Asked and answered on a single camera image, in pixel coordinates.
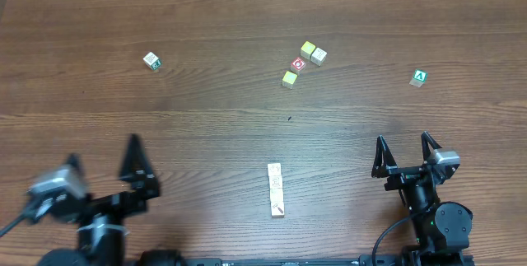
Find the yellow block near centre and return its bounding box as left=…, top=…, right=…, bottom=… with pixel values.
left=282, top=71, right=297, bottom=89

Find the white block with red stroke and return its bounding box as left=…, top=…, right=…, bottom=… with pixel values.
left=271, top=201, right=285, bottom=217

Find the white block with green side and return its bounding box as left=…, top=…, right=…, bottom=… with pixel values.
left=143, top=52, right=161, bottom=71

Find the red circle wooden block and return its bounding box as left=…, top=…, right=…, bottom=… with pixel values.
left=290, top=57, right=306, bottom=75

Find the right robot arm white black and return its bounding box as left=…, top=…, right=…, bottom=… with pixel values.
left=361, top=131, right=474, bottom=265

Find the white block at top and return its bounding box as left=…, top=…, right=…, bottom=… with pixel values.
left=310, top=47, right=327, bottom=67

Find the green letter wooden block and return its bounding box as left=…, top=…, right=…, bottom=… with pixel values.
left=409, top=69, right=428, bottom=87

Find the yellow top wooden block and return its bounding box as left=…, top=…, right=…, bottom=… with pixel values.
left=270, top=188, right=283, bottom=203

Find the yellow block at top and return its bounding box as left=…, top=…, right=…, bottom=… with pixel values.
left=300, top=41, right=316, bottom=60

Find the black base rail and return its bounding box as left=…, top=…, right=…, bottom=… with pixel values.
left=135, top=249, right=475, bottom=266

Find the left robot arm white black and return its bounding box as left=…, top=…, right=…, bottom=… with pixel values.
left=30, top=134, right=161, bottom=265

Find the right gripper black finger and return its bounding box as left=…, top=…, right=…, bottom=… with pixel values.
left=371, top=135, right=398, bottom=178
left=421, top=131, right=441, bottom=161

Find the white block with green edge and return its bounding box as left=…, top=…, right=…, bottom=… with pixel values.
left=269, top=175, right=283, bottom=189

